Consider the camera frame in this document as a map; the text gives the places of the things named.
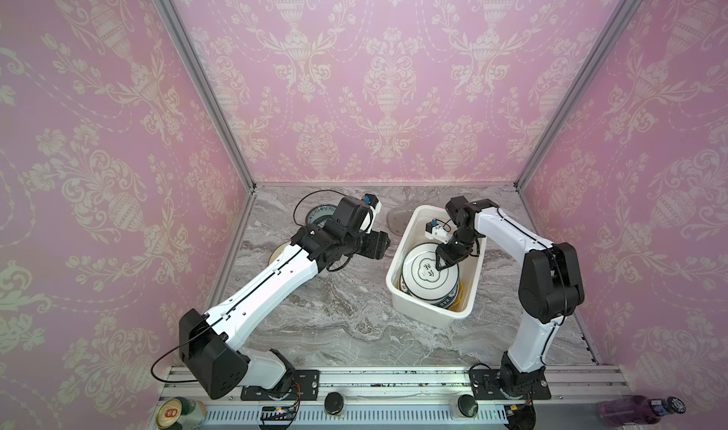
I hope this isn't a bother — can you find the cream plate with leaf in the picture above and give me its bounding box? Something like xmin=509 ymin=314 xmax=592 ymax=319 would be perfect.
xmin=268 ymin=242 xmax=290 ymax=265

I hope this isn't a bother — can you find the yellow polka dot plate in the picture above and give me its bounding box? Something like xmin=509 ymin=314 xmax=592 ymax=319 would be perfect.
xmin=449 ymin=282 xmax=464 ymax=311

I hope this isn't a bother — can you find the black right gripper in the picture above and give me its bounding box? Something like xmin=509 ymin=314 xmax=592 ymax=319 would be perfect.
xmin=434 ymin=230 xmax=481 ymax=269

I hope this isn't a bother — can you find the purple drink bottle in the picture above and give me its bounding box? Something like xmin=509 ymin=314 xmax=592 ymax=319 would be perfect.
xmin=597 ymin=395 xmax=687 ymax=427

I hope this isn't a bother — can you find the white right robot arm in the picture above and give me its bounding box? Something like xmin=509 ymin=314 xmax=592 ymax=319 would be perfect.
xmin=435 ymin=196 xmax=585 ymax=398

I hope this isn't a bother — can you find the small dark green plate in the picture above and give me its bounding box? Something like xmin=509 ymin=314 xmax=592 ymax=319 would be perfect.
xmin=305 ymin=204 xmax=337 ymax=227

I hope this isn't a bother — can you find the white plastic bin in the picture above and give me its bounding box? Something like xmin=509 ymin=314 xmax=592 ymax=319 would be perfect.
xmin=386 ymin=206 xmax=486 ymax=329

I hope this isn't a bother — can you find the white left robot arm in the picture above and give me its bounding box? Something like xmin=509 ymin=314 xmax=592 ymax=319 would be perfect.
xmin=178 ymin=194 xmax=391 ymax=400

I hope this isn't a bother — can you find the green drink can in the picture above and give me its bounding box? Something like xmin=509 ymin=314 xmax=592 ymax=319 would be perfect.
xmin=155 ymin=397 xmax=208 ymax=430

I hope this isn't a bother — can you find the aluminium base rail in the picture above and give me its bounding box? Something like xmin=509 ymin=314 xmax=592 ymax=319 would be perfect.
xmin=159 ymin=366 xmax=631 ymax=429

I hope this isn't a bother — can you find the clear glass plate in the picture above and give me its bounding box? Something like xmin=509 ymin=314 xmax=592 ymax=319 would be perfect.
xmin=386 ymin=207 xmax=413 ymax=237

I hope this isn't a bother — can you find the white plate black ring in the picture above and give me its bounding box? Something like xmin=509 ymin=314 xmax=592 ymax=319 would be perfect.
xmin=400 ymin=241 xmax=461 ymax=306

